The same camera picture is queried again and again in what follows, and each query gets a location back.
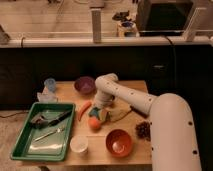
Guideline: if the teal sponge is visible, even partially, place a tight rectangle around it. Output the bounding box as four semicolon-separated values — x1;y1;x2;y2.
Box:
89;107;99;118

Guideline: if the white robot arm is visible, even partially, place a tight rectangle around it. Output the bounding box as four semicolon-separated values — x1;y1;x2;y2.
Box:
94;73;202;171

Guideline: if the green plastic tray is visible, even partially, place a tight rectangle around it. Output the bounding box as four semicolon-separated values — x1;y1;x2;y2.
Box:
10;102;75;162

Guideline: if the orange fruit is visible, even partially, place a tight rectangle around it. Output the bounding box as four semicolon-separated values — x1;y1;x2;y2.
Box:
88;117;101;130

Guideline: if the yellow banana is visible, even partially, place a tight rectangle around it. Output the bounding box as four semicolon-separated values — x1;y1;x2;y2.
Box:
108;108;132;122

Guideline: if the orange carrot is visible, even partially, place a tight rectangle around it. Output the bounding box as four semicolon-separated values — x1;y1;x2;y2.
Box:
77;101;92;121

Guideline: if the black rectangular block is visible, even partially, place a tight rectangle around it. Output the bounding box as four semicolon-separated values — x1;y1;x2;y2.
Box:
130;106;147;117

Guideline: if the purple bowl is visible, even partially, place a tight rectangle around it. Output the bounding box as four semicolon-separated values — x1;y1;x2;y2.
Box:
74;76;96;94

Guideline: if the red bowl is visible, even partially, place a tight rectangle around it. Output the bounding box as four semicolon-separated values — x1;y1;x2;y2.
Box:
105;129;133;158

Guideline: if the wooden board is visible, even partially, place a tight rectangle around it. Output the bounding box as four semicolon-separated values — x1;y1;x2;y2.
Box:
42;80;155;167

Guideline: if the white cup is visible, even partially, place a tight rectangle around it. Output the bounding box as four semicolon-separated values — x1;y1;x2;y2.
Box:
70;136;88;155

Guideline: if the dark grape bunch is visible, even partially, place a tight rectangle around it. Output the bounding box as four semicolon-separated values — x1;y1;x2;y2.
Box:
135;121;150;140

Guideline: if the metal spoon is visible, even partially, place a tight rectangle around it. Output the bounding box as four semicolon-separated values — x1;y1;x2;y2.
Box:
34;127;65;142

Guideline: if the clear plastic bag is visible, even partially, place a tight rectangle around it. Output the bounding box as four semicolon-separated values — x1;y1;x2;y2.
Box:
37;92;58;103

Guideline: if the black monitor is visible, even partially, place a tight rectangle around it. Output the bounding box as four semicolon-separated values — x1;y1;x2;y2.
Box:
136;0;193;35

